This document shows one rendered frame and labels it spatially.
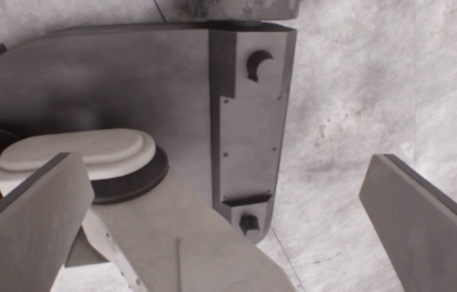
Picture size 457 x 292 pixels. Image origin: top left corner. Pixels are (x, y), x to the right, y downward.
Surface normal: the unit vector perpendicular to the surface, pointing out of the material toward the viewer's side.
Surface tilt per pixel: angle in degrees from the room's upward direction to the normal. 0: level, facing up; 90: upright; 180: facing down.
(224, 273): 115
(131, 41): 0
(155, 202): 90
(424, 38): 0
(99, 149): 90
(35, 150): 90
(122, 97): 0
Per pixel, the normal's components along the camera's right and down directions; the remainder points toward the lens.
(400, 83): 0.22, 0.51
